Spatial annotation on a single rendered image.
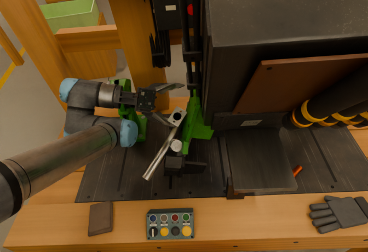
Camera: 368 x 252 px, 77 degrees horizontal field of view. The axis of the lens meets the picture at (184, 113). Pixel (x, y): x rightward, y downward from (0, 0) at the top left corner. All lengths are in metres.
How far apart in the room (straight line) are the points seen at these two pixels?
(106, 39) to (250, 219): 0.88
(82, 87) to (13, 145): 2.12
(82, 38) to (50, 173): 0.74
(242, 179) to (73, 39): 0.87
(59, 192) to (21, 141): 1.75
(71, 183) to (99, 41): 0.60
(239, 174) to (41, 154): 0.46
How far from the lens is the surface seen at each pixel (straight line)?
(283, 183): 0.67
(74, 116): 0.72
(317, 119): 0.46
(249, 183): 0.65
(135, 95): 0.67
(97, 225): 0.88
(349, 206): 0.95
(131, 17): 0.91
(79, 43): 1.13
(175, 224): 0.81
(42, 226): 1.01
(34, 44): 1.10
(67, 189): 1.06
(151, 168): 0.84
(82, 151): 0.53
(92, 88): 0.71
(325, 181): 1.00
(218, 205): 0.87
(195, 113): 0.64
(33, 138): 2.73
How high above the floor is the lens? 1.70
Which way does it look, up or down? 46 degrees down
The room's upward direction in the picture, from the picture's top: 6 degrees counter-clockwise
